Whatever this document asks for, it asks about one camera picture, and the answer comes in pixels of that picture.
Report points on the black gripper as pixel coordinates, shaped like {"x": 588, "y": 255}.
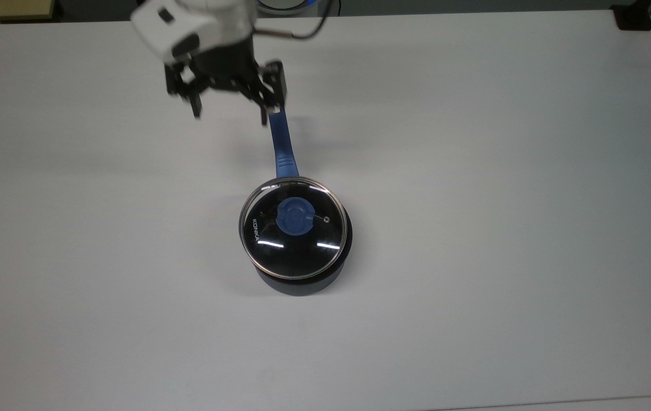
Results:
{"x": 228, "y": 65}

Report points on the glass lid with blue knob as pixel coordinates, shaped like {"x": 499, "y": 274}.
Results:
{"x": 294, "y": 228}

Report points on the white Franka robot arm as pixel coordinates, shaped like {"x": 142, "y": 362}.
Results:
{"x": 188, "y": 23}

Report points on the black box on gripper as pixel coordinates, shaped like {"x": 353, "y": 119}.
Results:
{"x": 277, "y": 80}

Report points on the wooden board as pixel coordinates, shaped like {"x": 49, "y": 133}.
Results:
{"x": 5, "y": 8}

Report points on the black clamp at table corner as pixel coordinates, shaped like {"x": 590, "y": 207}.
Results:
{"x": 633, "y": 17}

